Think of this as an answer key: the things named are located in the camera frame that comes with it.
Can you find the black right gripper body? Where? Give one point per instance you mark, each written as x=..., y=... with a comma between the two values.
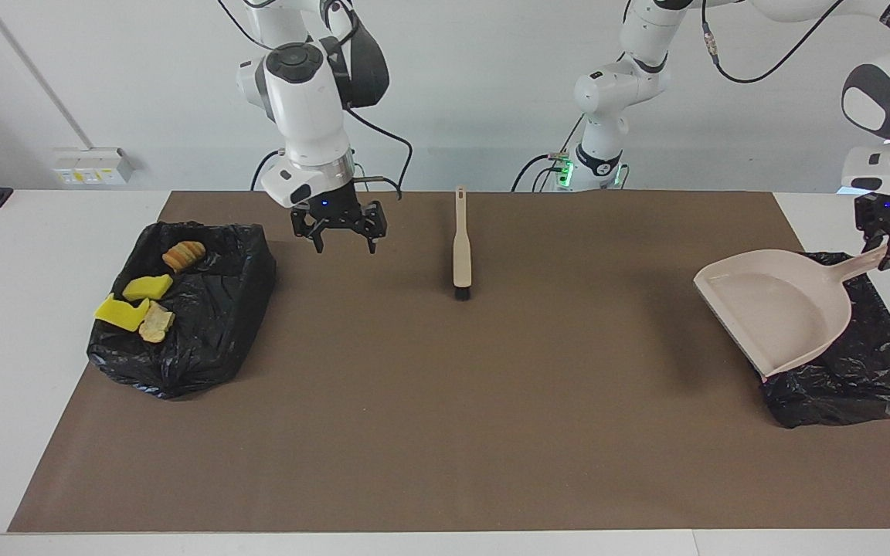
x=337, y=212

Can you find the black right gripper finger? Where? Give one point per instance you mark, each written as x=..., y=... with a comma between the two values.
x=372, y=241
x=318, y=242

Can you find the beige hand brush black bristles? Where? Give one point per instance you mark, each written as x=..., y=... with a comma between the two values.
x=463, y=255

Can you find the beige plastic dustpan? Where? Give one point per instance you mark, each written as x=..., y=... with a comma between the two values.
x=777, y=316

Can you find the orange striped croissant piece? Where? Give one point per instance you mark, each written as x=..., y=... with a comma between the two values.
x=184, y=255

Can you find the yellow sponge wedge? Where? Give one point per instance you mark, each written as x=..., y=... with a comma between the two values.
x=147, y=287

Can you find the striped bread slice beige side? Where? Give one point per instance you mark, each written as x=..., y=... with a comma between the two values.
x=156, y=324

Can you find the notched yellow sponge piece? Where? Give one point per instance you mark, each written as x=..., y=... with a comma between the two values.
x=120, y=313

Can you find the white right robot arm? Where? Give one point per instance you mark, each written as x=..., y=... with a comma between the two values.
x=306, y=100

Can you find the black bag lined bin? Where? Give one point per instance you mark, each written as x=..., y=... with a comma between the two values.
x=213, y=340
x=862, y=371

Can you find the brown table mat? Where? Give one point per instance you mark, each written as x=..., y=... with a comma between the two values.
x=414, y=479

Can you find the white wall socket strip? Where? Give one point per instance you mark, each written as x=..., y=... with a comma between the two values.
x=90, y=170

